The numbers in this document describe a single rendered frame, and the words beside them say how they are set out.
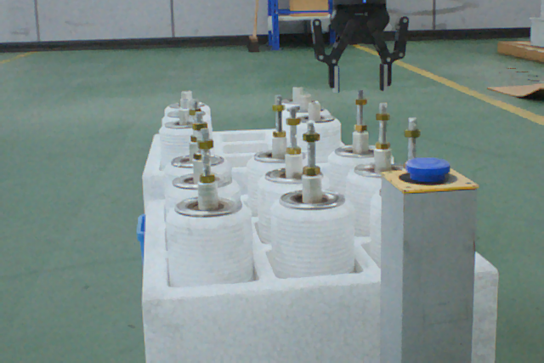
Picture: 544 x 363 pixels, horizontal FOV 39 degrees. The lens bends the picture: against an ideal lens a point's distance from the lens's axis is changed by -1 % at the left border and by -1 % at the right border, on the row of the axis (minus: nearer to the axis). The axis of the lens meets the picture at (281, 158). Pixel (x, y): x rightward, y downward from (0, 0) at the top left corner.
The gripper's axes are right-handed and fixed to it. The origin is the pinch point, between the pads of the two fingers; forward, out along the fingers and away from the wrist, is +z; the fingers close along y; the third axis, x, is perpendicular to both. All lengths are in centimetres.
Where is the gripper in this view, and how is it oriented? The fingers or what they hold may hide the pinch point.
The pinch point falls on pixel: (359, 82)
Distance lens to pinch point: 110.2
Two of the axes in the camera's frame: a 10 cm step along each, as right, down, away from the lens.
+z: 0.2, 9.8, 2.1
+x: -0.9, -2.1, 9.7
